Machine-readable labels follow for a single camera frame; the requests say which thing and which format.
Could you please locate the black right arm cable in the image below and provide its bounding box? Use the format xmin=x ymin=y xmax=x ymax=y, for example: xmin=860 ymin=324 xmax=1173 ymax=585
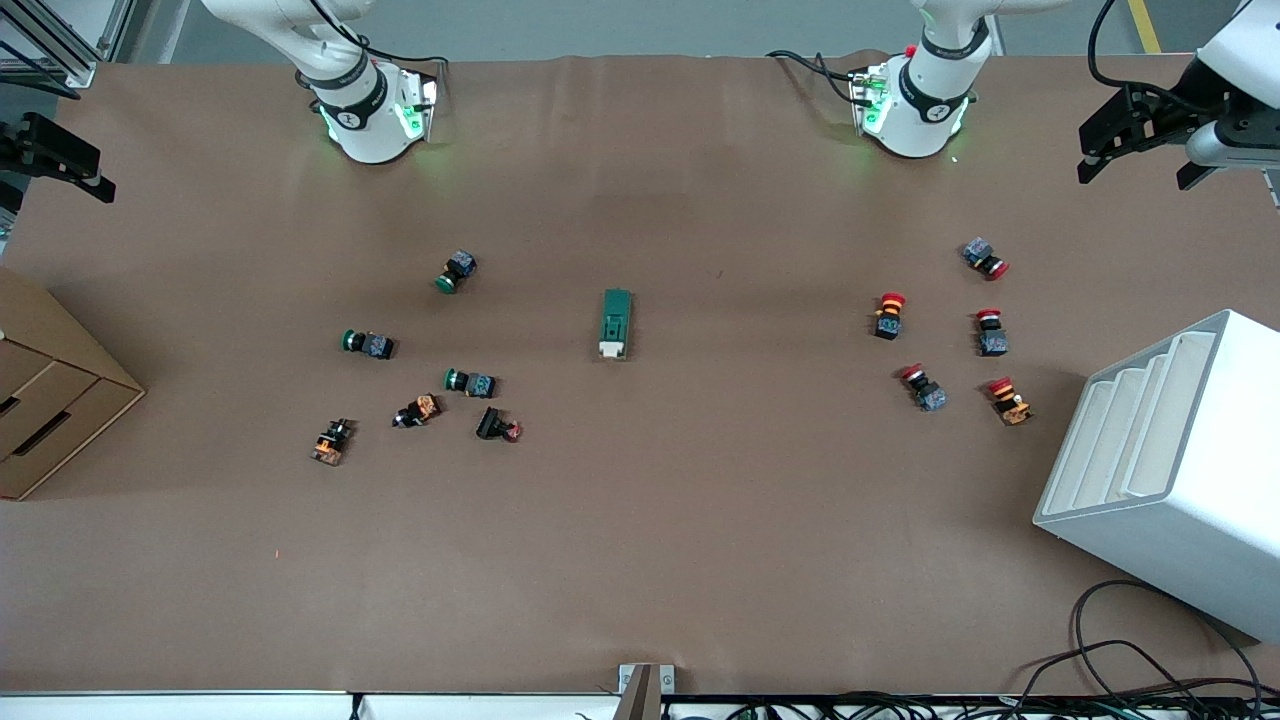
xmin=308 ymin=0 xmax=449 ymax=79

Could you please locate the white stepped bin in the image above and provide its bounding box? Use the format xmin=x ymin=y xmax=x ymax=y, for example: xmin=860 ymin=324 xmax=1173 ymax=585
xmin=1033 ymin=308 xmax=1280 ymax=644

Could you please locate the looped black cable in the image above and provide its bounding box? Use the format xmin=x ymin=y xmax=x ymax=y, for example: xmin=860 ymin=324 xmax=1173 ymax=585
xmin=1015 ymin=578 xmax=1266 ymax=701

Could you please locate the black cable bundle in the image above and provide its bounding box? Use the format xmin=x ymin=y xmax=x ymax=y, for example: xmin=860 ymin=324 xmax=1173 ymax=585
xmin=660 ymin=688 xmax=1280 ymax=720

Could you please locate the metal table edge bracket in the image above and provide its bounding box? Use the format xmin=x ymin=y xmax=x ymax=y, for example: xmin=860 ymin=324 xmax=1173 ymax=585
xmin=618 ymin=663 xmax=677 ymax=720

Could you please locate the black and orange switch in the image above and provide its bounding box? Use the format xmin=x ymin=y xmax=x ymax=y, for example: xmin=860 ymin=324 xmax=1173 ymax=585
xmin=310 ymin=418 xmax=356 ymax=467

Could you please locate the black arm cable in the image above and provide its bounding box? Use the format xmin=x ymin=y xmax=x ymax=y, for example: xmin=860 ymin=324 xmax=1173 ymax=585
xmin=308 ymin=0 xmax=449 ymax=79
xmin=1087 ymin=0 xmax=1201 ymax=113

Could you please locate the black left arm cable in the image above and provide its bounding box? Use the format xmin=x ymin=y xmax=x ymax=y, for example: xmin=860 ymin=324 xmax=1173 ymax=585
xmin=1087 ymin=0 xmax=1201 ymax=113

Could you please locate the white table edge rail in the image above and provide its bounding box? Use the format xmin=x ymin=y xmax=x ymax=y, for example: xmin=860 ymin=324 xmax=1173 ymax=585
xmin=0 ymin=690 xmax=626 ymax=720

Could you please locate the aluminium profile frame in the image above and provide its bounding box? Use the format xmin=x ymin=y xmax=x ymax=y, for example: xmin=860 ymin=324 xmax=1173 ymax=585
xmin=0 ymin=0 xmax=136 ymax=101

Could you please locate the black left base cable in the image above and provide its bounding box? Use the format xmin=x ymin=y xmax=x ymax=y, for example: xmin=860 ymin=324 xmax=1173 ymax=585
xmin=765 ymin=48 xmax=871 ymax=87

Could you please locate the brown cardboard box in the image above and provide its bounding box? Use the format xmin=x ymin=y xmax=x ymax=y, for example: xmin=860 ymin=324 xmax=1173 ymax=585
xmin=0 ymin=265 xmax=147 ymax=501

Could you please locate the brown table cover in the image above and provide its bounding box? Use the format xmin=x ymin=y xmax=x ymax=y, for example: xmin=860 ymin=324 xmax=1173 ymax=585
xmin=0 ymin=50 xmax=1280 ymax=697

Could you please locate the green load switch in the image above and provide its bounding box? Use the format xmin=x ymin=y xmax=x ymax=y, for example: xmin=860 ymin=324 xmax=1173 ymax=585
xmin=598 ymin=288 xmax=635 ymax=361

